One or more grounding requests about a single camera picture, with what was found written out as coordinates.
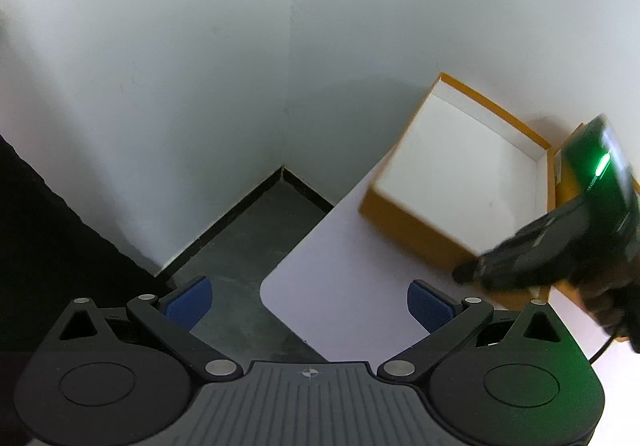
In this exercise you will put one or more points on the black baseboard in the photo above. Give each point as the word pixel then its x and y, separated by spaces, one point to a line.
pixel 235 221

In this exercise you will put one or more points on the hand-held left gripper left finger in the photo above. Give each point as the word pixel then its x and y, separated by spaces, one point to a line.
pixel 187 301

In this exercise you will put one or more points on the orange cardboard box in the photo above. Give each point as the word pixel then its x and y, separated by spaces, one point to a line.
pixel 460 175

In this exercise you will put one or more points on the orange cardboard box lid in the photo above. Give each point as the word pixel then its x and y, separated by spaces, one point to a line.
pixel 565 198

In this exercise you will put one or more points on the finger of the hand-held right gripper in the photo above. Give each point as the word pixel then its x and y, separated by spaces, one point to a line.
pixel 470 272

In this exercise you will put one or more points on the white desktop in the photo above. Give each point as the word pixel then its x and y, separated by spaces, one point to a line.
pixel 340 266

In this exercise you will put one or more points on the person's right hand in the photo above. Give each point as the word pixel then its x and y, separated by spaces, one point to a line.
pixel 612 306

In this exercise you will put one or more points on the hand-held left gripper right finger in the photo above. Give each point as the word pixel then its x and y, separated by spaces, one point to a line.
pixel 429 306

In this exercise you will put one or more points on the dark cloth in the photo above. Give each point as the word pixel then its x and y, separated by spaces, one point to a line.
pixel 55 251

